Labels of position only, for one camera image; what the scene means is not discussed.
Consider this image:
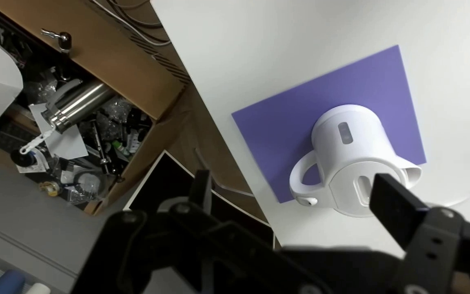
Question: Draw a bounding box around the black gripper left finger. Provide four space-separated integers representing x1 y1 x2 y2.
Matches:
70 168 331 294

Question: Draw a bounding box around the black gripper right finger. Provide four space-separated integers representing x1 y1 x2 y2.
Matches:
367 171 470 294

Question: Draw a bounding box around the white electric kettle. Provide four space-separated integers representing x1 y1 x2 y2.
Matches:
288 102 424 218

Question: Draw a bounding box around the white framed black board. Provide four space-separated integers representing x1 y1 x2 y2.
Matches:
120 150 275 248

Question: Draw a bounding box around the plain brown cardboard box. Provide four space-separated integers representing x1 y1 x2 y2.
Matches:
89 79 274 225

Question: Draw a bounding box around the purple mat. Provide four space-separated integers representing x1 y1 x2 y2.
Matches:
230 43 427 203

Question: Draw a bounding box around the stainless steel flask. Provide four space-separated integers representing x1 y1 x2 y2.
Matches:
47 79 117 132

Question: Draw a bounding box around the white plastic tool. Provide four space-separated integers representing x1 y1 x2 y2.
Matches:
17 127 58 158

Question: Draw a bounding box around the blue object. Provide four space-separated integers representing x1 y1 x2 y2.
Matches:
0 267 27 294

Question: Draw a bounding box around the open cardboard box of clutter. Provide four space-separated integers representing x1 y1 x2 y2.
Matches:
0 0 189 217

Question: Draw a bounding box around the black ball knob bolt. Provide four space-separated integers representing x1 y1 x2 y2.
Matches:
39 27 75 52

